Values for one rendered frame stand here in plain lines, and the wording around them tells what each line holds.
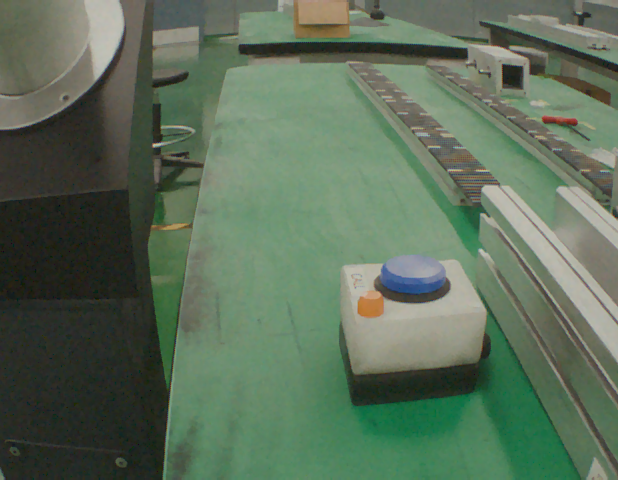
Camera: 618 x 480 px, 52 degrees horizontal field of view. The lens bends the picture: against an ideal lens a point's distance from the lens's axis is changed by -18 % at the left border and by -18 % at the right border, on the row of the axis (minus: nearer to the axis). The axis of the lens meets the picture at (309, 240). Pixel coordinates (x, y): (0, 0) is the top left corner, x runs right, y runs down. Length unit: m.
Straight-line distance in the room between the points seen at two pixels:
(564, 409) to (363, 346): 0.13
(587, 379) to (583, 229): 0.19
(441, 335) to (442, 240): 0.27
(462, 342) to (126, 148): 0.30
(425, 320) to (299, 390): 0.09
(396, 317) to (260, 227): 0.32
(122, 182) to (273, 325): 0.16
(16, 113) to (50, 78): 0.04
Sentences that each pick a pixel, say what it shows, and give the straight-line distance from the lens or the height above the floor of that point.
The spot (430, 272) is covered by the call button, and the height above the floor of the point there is 0.85.
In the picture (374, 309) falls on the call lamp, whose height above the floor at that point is 0.84.
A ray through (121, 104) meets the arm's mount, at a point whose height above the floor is 0.93.
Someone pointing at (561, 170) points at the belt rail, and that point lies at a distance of 0.94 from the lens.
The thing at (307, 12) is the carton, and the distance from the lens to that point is 2.65.
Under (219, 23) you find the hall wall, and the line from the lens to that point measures 11.49.
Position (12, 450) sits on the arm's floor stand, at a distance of 0.73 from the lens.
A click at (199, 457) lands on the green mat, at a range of 0.40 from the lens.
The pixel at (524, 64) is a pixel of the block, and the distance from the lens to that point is 1.58.
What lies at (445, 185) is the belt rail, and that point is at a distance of 0.81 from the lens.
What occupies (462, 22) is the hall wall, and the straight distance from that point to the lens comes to 12.00.
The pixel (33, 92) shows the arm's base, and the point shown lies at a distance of 0.61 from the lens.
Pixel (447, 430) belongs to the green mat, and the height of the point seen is 0.78.
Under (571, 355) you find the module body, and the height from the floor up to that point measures 0.83.
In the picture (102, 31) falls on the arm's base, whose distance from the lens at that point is 0.64.
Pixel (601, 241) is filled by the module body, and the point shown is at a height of 0.86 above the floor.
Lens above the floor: 1.03
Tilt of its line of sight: 21 degrees down
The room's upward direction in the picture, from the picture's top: 1 degrees counter-clockwise
